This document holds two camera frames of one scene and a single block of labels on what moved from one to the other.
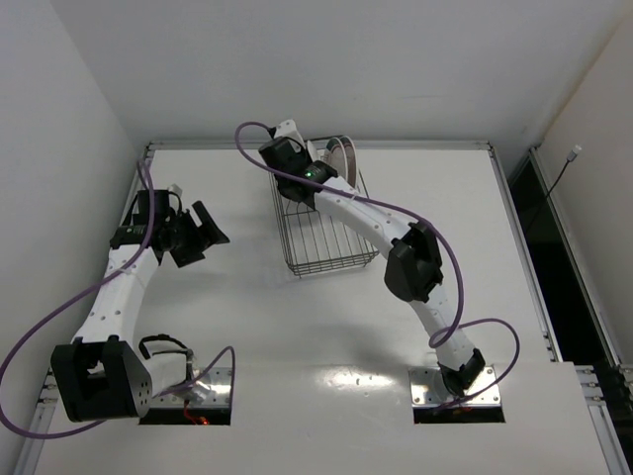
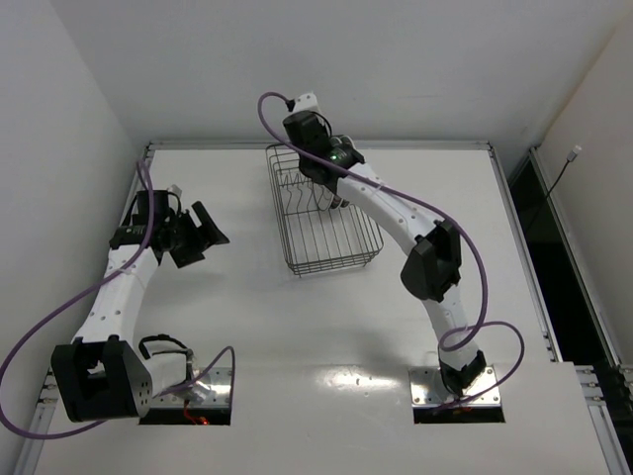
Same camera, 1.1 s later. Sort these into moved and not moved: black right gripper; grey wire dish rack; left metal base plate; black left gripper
Moved: black right gripper
Not moved: left metal base plate; grey wire dish rack; black left gripper
